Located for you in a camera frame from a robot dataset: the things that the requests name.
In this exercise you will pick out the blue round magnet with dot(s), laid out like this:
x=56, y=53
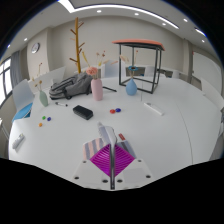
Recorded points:
x=118, y=109

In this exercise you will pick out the black rectangular box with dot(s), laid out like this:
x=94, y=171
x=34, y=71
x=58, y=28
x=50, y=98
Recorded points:
x=82, y=112

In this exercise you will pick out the thin black pen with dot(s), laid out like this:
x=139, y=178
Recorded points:
x=110, y=89

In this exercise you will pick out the green round magnet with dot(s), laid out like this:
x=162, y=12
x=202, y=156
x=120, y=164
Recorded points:
x=43, y=117

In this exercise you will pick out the white chair with blue seat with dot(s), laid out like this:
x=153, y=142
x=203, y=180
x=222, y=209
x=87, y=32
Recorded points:
x=22, y=96

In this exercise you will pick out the white oblong bar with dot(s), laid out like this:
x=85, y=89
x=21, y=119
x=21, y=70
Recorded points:
x=153, y=108

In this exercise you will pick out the window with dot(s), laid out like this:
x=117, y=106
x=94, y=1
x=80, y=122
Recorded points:
x=5, y=81

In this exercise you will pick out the round wall clock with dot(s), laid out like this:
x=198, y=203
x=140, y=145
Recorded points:
x=35, y=47

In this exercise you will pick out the red round magnet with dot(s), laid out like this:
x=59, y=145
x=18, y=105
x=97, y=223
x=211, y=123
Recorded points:
x=112, y=111

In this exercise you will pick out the small red block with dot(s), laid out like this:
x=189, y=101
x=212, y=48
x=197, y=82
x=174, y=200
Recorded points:
x=121, y=136

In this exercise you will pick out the green vase with dried flowers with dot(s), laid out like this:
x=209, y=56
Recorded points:
x=43, y=99

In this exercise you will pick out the round ceiling downlights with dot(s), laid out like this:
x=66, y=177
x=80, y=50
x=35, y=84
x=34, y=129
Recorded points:
x=99, y=11

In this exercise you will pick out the pink vase with flowers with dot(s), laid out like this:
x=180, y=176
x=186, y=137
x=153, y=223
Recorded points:
x=97, y=90

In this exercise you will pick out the black frame stand orange top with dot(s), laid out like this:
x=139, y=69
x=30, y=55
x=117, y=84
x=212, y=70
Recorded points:
x=140, y=42

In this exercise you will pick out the orange round magnet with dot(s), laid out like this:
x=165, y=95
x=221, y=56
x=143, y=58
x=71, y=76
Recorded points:
x=40, y=124

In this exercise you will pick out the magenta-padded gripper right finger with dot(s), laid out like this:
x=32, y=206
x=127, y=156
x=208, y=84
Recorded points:
x=124, y=161

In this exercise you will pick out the white remote control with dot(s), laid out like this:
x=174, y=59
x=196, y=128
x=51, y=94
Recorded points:
x=18, y=141

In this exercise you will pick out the black marker pen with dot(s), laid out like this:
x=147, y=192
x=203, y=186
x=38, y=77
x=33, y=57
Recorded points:
x=61, y=104

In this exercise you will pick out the grey backpack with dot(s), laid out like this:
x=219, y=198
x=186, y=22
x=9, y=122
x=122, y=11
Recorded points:
x=71, y=86

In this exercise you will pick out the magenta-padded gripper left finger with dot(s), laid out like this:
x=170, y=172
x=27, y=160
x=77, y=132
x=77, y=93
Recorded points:
x=100, y=161

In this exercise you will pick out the blue vase with flowers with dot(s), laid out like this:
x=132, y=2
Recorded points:
x=131, y=88

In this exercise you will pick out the grey curtain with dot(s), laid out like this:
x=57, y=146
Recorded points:
x=16, y=68

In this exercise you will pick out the long ceiling light strip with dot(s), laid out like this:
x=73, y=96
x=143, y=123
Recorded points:
x=126, y=8

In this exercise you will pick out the grey white striped towel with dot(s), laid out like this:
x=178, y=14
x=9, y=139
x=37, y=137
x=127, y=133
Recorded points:
x=106, y=133

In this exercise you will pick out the wooden coat rack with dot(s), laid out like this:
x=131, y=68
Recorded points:
x=78, y=43

